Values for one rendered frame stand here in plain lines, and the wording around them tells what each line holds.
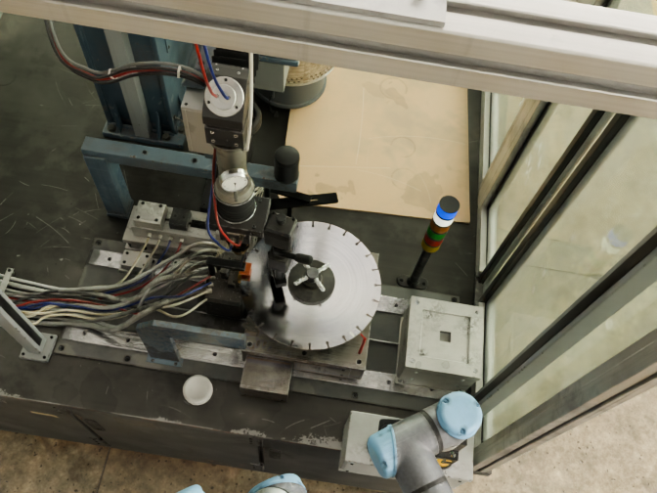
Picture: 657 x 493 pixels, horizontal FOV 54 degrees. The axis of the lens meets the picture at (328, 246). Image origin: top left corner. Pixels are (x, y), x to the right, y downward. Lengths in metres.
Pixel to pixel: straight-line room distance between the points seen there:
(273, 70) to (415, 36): 1.00
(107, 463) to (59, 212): 0.92
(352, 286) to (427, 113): 0.77
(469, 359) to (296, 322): 0.42
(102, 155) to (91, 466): 1.19
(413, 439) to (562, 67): 0.78
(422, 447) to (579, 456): 1.53
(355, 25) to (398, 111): 1.67
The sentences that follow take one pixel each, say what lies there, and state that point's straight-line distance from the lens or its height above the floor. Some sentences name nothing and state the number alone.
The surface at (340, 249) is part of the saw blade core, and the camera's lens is 1.55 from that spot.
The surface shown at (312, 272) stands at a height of 1.00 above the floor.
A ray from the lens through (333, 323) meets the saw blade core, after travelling 1.47.
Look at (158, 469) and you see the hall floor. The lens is 2.38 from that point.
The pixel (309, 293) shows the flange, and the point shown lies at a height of 0.96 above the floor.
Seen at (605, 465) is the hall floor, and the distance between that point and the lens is 2.63.
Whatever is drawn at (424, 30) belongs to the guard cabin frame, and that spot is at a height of 2.05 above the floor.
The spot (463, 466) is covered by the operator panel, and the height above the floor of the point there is 0.90.
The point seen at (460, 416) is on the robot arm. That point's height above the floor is 1.28.
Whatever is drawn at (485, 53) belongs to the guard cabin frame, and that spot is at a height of 2.04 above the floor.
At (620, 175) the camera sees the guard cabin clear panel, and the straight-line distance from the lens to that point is 1.12.
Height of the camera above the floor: 2.32
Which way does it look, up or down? 62 degrees down
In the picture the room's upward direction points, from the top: 10 degrees clockwise
